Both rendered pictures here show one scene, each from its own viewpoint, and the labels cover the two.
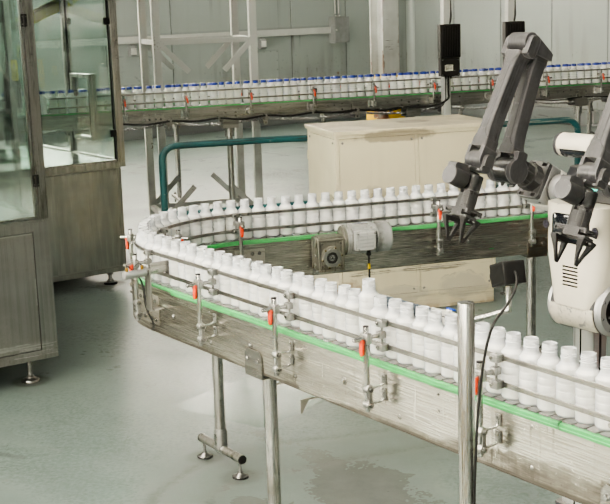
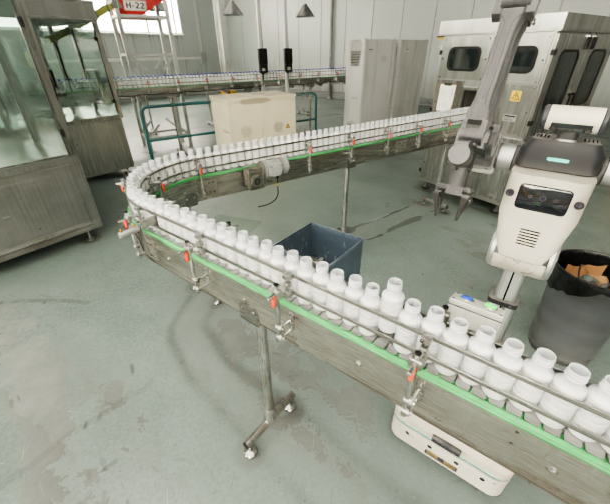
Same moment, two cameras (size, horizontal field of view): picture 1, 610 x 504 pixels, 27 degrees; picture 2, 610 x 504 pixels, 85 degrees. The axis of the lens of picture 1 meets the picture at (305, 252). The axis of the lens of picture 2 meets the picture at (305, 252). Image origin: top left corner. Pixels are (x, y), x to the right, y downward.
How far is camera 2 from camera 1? 2.89 m
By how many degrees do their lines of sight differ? 26
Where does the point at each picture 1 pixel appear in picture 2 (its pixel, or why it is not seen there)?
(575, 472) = not seen: outside the picture
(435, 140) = (271, 103)
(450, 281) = not seen: hidden behind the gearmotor
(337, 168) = (229, 117)
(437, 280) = not seen: hidden behind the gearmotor
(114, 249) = (126, 157)
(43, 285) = (84, 191)
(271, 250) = (220, 179)
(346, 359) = (364, 350)
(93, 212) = (112, 140)
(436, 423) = (501, 449)
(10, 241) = (55, 170)
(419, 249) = (299, 169)
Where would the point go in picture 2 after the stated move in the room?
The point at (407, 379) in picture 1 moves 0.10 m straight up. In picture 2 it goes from (461, 399) to (471, 373)
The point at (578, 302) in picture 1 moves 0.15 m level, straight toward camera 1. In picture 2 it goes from (531, 258) to (563, 284)
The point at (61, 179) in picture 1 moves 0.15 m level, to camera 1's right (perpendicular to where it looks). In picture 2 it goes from (91, 125) to (102, 124)
